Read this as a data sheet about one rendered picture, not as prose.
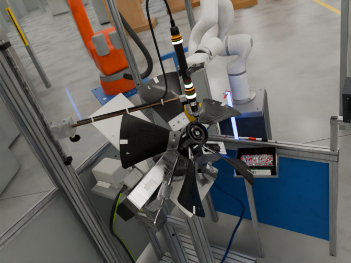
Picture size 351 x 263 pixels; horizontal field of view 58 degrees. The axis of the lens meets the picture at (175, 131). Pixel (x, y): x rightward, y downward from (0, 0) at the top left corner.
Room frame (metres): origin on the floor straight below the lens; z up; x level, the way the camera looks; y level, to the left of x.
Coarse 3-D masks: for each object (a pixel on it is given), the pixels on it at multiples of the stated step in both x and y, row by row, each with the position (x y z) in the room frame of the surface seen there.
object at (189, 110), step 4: (180, 96) 1.30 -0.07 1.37; (184, 96) 1.29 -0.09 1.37; (180, 100) 1.28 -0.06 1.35; (184, 100) 1.28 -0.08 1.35; (184, 104) 1.28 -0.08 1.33; (188, 104) 1.28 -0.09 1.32; (188, 108) 1.28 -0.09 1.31; (200, 108) 1.30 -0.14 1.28; (188, 112) 1.28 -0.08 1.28; (192, 112) 1.28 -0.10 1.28; (196, 112) 1.27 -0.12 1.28; (200, 112) 1.26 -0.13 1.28
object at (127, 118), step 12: (132, 120) 1.14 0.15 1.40; (144, 120) 1.16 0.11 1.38; (120, 132) 1.11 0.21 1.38; (132, 132) 1.12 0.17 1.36; (144, 132) 1.14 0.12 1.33; (156, 132) 1.15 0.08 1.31; (168, 132) 1.17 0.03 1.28; (120, 144) 1.09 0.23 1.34; (132, 144) 1.10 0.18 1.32; (144, 144) 1.12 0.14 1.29; (156, 144) 1.14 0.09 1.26; (120, 156) 1.07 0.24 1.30; (132, 156) 1.09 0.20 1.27; (144, 156) 1.11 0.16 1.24
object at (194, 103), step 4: (172, 20) 1.29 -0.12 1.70; (172, 24) 1.29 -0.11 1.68; (172, 28) 1.28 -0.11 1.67; (176, 28) 1.28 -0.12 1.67; (172, 32) 1.28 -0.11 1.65; (176, 32) 1.28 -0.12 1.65; (192, 100) 1.28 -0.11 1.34; (192, 104) 1.28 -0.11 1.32; (196, 104) 1.28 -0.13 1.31; (192, 108) 1.28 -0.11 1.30; (196, 108) 1.28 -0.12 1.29; (196, 116) 1.28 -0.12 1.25
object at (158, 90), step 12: (144, 84) 1.44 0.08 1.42; (156, 84) 1.43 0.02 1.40; (168, 84) 1.42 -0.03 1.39; (144, 96) 1.40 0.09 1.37; (156, 96) 1.39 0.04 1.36; (168, 96) 1.37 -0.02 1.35; (156, 108) 1.35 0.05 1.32; (168, 108) 1.33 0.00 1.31; (180, 108) 1.31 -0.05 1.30; (168, 120) 1.30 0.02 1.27
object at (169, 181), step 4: (176, 160) 1.18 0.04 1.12; (176, 164) 1.16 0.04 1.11; (172, 168) 1.14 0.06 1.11; (176, 168) 1.14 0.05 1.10; (172, 172) 1.12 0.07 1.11; (172, 176) 1.10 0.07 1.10; (168, 180) 1.08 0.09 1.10; (172, 180) 1.09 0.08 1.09; (168, 184) 1.06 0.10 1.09; (164, 200) 1.00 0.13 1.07; (160, 204) 0.98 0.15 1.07; (160, 208) 0.97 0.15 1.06; (156, 216) 0.94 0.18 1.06
